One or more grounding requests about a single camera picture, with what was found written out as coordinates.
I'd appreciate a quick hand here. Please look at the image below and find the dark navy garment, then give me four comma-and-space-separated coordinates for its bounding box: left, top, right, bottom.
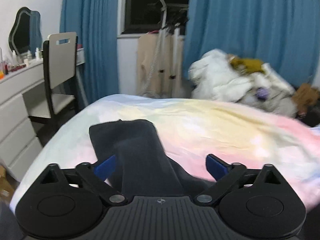
89, 119, 214, 198

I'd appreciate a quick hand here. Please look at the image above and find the white clothes pile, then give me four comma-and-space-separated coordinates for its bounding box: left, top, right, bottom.
188, 49, 297, 118

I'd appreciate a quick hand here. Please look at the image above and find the brown cardboard box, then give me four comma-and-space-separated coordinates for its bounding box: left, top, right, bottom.
0, 165, 15, 203

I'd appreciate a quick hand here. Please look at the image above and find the pastel rainbow bed sheet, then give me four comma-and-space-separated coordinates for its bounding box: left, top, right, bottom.
10, 94, 319, 210

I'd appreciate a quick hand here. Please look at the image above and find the brown paper bag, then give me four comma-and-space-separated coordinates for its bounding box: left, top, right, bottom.
292, 83, 319, 115

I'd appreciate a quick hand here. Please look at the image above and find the white dresser desk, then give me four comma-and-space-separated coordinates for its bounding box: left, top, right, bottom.
0, 48, 86, 183

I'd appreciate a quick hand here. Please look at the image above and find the mustard yellow garment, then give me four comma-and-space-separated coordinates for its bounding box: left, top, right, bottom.
229, 56, 265, 75

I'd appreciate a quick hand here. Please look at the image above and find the beige black chair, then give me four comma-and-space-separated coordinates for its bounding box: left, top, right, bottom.
27, 32, 79, 131

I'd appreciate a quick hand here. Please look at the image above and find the black framed wavy mirror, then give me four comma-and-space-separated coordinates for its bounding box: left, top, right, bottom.
8, 7, 42, 56

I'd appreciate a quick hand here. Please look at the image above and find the blue right curtain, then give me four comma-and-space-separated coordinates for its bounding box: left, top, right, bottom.
183, 0, 319, 87

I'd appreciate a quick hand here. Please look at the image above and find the blue curtain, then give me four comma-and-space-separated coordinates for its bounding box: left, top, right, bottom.
60, 0, 119, 103
183, 0, 319, 87

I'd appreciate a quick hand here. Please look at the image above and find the white tripod stand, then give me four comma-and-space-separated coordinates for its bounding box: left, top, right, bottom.
136, 0, 188, 99

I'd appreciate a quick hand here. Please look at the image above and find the blue left curtain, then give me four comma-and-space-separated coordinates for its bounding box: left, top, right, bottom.
60, 0, 119, 103

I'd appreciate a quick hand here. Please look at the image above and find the dark window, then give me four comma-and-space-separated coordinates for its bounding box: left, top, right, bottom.
122, 0, 189, 35

